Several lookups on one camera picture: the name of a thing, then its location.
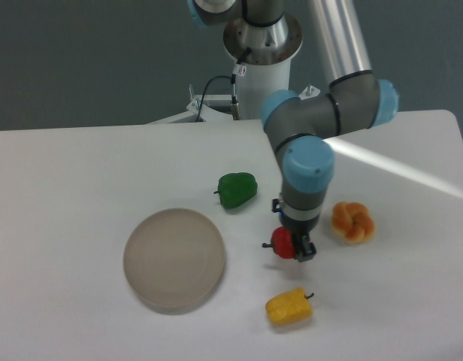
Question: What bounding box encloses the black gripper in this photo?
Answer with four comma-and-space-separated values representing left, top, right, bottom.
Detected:
272, 193, 320, 262

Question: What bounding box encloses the red toy bell pepper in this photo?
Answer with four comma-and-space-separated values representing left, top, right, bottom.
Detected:
262, 226, 295, 259

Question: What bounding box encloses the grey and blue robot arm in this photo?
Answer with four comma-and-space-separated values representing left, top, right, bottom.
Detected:
188, 1, 398, 262

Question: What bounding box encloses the yellow toy bell pepper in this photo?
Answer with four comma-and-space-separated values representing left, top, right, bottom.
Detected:
265, 287, 315, 326

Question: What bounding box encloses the green toy bell pepper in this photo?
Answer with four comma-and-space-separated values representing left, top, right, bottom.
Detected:
213, 172, 258, 210

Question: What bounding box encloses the orange knotted bread roll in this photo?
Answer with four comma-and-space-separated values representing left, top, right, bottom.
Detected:
331, 202, 376, 244

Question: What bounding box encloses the beige round plate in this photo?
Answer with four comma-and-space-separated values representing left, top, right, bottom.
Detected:
123, 208, 226, 314

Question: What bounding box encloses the black cable with connector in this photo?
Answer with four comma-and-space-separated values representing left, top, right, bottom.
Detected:
195, 47, 253, 123

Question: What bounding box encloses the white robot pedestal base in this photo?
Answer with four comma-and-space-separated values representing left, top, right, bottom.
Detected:
155, 13, 303, 124

